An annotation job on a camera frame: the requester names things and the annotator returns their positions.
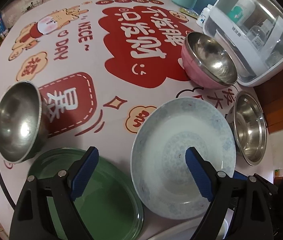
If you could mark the blue patterned porcelain plate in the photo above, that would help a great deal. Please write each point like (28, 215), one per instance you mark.
(159, 171)

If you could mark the wide steel bowl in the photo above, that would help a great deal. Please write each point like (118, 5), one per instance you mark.
(247, 122)

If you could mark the pink steel bowl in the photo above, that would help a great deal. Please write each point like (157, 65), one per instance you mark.
(207, 63)

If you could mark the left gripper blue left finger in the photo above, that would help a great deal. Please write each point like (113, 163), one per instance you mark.
(81, 172)

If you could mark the green plate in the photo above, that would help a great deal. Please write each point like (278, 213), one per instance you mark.
(109, 205)

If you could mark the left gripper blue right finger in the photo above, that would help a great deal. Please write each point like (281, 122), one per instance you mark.
(201, 171)

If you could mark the white paper plate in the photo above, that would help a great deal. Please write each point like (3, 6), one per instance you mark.
(183, 231)

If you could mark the white bottle sterilizer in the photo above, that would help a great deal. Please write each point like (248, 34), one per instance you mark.
(252, 33)

